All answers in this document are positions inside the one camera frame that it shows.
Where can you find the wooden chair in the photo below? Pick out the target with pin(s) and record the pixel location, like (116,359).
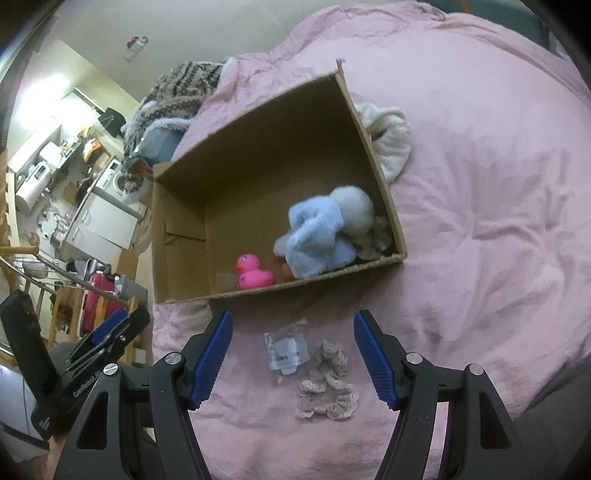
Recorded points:
(67,313)

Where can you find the white ruffled scrunchie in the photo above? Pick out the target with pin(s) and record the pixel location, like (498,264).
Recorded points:
(375,244)

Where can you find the clear labelled plastic packet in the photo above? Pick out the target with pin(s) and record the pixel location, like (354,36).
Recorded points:
(287,350)

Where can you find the blue fur-trimmed jacket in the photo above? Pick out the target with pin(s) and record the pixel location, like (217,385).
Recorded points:
(144,150)

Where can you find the beige lace scrunchie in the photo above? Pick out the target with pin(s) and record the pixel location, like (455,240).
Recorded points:
(325,391)

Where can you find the light blue plush toy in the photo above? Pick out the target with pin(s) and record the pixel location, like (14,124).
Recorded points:
(328,233)

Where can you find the pink bed duvet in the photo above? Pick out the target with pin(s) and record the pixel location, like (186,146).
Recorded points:
(494,204)

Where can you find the cream fluffy cloth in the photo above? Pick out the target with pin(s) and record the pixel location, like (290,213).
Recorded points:
(390,134)

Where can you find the teal headboard cushion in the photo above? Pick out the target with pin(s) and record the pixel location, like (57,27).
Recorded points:
(513,15)

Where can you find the white washing machine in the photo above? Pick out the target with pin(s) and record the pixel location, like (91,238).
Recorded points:
(110,183)

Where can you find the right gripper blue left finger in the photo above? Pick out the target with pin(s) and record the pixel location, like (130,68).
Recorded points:
(205,353)

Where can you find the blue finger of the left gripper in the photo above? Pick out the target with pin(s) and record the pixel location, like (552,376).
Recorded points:
(100,333)

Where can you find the white kitchen cabinet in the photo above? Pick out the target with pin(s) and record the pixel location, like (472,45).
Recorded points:
(100,230)

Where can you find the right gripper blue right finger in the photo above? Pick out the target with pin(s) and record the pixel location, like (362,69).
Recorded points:
(382,354)

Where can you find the pink rubber duck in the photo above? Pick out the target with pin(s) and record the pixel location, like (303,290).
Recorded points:
(249,275)

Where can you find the patterned knit blanket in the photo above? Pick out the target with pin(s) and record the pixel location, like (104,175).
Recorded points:
(172,102)

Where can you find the red suitcase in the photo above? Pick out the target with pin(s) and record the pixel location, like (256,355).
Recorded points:
(95,308)

